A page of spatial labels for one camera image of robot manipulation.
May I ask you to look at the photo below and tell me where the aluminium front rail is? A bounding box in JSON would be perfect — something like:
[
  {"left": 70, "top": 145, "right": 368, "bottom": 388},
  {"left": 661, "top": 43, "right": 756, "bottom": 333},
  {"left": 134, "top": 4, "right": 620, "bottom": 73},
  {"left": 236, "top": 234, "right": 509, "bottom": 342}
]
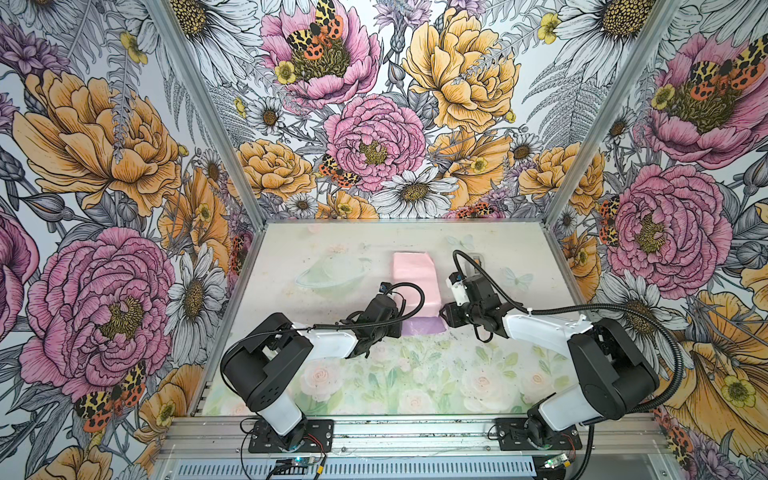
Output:
[{"left": 150, "top": 414, "right": 684, "bottom": 479}]

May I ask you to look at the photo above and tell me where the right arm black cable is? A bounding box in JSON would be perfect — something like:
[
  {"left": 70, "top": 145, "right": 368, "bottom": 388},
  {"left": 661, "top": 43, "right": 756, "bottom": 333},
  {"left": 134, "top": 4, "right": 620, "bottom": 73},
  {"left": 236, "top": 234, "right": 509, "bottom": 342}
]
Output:
[{"left": 451, "top": 248, "right": 688, "bottom": 416}]

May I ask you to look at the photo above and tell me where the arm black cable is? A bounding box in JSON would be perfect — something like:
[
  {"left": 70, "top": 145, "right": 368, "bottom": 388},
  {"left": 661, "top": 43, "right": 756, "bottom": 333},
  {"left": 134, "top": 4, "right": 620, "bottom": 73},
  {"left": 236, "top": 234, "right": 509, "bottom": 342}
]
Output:
[
  {"left": 451, "top": 248, "right": 688, "bottom": 416},
  {"left": 288, "top": 280, "right": 428, "bottom": 344}
]

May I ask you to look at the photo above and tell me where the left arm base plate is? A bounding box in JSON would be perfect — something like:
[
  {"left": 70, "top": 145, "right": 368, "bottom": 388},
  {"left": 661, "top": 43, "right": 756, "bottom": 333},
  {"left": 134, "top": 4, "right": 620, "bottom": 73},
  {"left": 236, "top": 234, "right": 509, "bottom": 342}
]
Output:
[{"left": 247, "top": 418, "right": 335, "bottom": 454}]

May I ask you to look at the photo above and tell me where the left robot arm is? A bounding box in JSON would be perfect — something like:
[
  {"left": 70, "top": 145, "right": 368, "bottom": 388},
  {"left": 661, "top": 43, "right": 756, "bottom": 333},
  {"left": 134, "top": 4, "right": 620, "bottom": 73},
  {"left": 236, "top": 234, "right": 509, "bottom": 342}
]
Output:
[{"left": 219, "top": 282, "right": 425, "bottom": 439}]

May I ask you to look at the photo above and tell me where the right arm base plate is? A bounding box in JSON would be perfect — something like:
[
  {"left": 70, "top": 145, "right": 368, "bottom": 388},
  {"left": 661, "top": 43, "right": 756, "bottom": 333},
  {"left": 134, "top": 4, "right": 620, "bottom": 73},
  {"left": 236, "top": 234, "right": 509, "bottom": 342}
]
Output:
[{"left": 486, "top": 416, "right": 582, "bottom": 452}]

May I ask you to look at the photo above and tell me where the purple wrapping paper sheet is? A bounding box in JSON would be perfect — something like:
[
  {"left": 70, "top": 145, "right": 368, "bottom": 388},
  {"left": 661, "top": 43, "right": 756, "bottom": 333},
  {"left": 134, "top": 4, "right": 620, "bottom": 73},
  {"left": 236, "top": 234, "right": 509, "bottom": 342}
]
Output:
[{"left": 391, "top": 250, "right": 448, "bottom": 338}]

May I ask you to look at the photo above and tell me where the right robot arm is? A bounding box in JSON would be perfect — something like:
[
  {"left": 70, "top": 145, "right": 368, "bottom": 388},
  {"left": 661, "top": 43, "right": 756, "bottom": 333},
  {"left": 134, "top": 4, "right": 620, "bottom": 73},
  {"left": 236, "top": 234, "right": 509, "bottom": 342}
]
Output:
[{"left": 441, "top": 272, "right": 660, "bottom": 445}]

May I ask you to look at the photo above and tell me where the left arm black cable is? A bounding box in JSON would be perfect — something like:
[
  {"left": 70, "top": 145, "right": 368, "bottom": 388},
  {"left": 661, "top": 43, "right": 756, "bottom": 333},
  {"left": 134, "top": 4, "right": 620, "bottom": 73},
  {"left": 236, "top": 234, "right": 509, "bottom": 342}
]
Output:
[{"left": 288, "top": 280, "right": 428, "bottom": 344}]

